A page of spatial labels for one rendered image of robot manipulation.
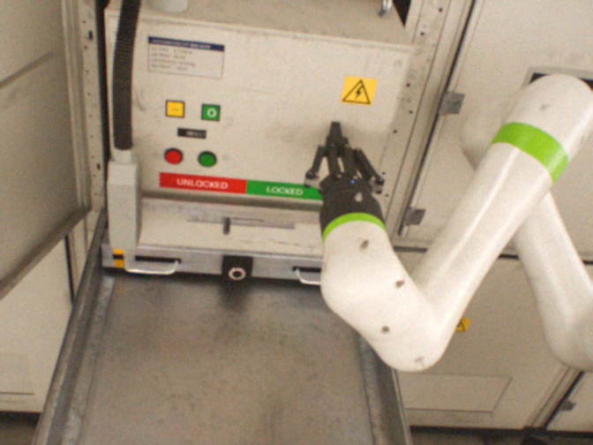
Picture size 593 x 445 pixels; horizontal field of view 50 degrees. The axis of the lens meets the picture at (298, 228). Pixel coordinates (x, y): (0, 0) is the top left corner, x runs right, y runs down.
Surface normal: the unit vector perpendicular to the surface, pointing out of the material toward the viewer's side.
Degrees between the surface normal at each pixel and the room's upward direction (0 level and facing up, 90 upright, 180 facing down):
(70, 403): 0
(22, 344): 90
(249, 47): 90
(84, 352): 0
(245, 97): 90
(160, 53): 90
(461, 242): 31
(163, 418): 0
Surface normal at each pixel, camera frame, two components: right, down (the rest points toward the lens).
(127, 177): 0.12, 0.18
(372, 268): 0.11, -0.34
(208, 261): 0.06, 0.64
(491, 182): -0.46, -0.47
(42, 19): 0.94, 0.30
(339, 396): 0.14, -0.76
